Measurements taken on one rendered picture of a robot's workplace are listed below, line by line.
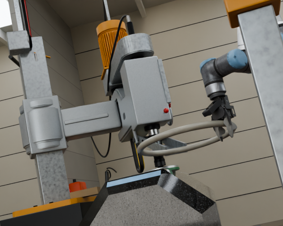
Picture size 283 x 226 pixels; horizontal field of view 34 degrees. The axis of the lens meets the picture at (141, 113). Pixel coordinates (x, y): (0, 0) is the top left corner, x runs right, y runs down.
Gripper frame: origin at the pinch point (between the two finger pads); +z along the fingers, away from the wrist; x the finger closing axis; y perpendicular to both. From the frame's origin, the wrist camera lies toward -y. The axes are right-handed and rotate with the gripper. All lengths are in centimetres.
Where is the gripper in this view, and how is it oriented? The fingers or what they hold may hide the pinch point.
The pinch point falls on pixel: (225, 136)
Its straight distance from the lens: 211.5
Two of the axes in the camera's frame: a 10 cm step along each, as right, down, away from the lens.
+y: 7.5, 0.2, 6.6
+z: 2.1, 9.4, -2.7
